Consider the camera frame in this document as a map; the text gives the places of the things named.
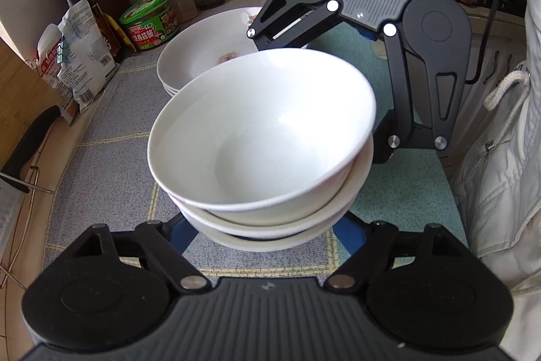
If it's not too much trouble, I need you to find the black-handled kitchen knife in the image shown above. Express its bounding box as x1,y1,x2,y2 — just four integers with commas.
0,106,62,260

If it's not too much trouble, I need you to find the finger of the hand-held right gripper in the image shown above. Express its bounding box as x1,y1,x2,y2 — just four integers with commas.
371,23,466,166
246,0,343,51

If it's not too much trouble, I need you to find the white quilted jacket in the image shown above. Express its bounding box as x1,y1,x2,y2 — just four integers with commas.
448,0,541,361

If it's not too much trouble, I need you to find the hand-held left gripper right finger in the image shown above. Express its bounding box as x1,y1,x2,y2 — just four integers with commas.
325,212,471,294

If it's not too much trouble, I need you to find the white printed bag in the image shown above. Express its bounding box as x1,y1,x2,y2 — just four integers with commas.
57,0,118,114

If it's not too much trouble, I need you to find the green-lid sauce jar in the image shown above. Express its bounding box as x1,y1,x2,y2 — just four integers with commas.
119,0,180,51

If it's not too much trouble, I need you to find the red white packet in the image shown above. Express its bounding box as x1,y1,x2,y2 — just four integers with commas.
36,25,68,99

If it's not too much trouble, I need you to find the wide white bowl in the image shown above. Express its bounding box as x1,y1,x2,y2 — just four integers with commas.
147,48,378,213

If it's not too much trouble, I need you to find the black cable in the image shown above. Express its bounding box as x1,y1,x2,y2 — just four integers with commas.
465,0,514,85

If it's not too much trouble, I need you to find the white floral bowl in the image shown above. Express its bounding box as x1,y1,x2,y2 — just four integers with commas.
169,137,375,237
180,192,360,252

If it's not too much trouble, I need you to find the bamboo cutting board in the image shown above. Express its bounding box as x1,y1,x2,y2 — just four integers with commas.
0,35,79,176

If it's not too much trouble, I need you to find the plaid grey teal table mat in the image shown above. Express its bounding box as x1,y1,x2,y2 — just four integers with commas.
42,20,470,281

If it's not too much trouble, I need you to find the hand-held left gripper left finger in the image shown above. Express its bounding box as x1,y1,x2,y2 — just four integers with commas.
70,213,212,296

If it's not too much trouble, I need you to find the steel wire rack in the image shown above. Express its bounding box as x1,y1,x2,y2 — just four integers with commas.
0,166,55,290

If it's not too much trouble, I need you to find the white drawstring cord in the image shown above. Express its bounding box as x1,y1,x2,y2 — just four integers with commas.
484,71,531,112

